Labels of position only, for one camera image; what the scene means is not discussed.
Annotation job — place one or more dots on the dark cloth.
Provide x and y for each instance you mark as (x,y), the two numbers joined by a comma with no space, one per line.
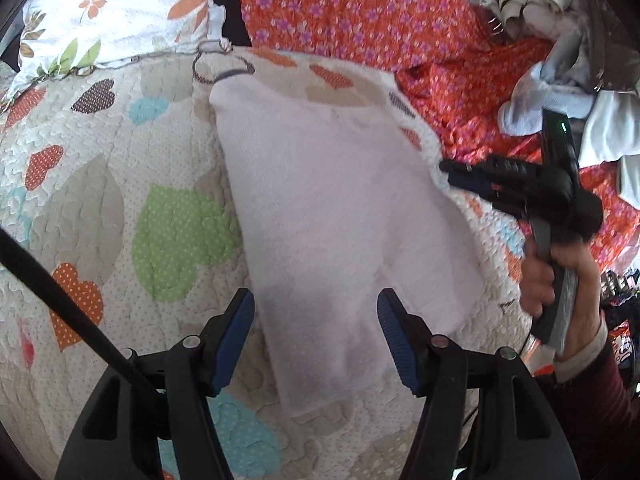
(230,5)

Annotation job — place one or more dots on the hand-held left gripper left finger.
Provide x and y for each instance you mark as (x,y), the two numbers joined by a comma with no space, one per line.
(232,342)

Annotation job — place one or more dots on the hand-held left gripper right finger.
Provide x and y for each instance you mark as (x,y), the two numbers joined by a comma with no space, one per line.
(397,342)

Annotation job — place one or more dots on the pale pink small garment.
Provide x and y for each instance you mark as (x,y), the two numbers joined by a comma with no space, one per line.
(330,220)

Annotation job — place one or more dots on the white leaf-print pillow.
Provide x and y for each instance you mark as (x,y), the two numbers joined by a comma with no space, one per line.
(125,5)

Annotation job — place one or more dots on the person's right hand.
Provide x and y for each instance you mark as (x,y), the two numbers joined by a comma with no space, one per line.
(582,290)

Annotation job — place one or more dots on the person's right forearm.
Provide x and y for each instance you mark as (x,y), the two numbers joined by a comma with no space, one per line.
(600,400)

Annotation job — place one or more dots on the pile of white clothes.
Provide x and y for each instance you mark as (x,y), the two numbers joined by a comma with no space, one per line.
(575,85)

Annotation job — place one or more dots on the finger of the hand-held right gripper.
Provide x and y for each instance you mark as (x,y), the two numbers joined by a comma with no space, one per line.
(472,189)
(470,167)

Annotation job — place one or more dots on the heart-patterned quilted blanket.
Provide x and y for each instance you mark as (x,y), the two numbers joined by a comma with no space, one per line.
(150,170)

